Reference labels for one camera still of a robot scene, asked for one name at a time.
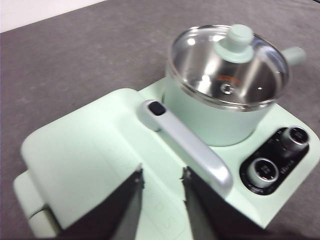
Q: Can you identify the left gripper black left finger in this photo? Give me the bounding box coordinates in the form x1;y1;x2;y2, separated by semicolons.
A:
57;163;145;240

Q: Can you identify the mint green pot with handle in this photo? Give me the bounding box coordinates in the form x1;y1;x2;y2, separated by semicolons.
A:
161;46;307;148

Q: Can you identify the silver control knob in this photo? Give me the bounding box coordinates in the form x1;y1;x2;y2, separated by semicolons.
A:
283;126;310;151
246;157;280;189

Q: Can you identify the black control panel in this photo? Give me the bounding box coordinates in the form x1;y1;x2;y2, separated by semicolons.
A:
239;126;310;197

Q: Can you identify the silver grill cover handle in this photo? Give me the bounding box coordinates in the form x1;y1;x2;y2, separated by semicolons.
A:
138;99;234;199

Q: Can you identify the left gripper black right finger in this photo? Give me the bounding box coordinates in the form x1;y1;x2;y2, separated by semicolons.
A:
180;166;267;240

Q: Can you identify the mint green cooker base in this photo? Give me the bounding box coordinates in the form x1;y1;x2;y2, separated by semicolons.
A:
12;77;320;240

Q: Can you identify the glass lid with green knob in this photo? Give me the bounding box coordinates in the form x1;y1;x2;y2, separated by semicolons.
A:
167;23;292;114

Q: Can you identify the mint green hinged grill cover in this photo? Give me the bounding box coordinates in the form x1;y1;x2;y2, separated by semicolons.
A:
19;87;201;240

